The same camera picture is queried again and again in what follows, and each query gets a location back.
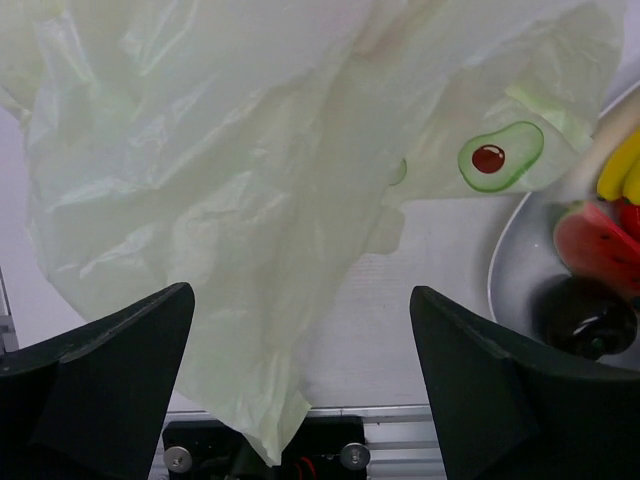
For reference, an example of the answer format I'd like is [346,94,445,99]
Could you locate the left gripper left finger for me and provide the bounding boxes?
[1,283,195,479]

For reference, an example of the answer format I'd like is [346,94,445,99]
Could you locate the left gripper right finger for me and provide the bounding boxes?
[409,286,639,479]

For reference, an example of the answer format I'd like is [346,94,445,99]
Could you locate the red watermelon slice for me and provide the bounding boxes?
[552,200,639,299]

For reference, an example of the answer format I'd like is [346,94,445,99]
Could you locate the yellow fake banana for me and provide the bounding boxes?
[596,128,639,205]

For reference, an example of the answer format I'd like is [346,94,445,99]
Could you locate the pale green plastic bag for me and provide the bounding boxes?
[1,1,626,465]

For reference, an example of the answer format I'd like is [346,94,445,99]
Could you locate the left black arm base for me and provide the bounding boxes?
[162,416,371,479]

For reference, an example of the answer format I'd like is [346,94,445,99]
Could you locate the white oval plate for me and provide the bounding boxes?
[486,82,640,371]

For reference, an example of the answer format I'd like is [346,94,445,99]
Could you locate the aluminium front rail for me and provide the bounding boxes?
[149,405,446,479]

